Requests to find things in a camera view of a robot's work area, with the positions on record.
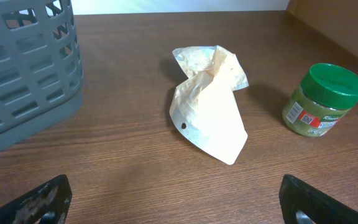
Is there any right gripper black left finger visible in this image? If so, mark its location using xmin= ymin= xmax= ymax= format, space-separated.
xmin=0 ymin=174 xmax=72 ymax=224

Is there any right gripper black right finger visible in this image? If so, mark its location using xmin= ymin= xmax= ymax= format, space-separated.
xmin=279 ymin=174 xmax=358 ymax=224

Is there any green lid seasoning jar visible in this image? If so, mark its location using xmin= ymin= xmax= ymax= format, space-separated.
xmin=282 ymin=63 xmax=358 ymax=138

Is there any beige crumpled paper pouch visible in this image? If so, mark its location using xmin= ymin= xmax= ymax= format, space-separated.
xmin=169 ymin=45 xmax=249 ymax=165

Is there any grey plastic basket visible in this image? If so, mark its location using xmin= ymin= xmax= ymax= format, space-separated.
xmin=0 ymin=0 xmax=84 ymax=151

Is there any brown side panel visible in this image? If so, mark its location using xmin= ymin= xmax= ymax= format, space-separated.
xmin=287 ymin=0 xmax=358 ymax=57

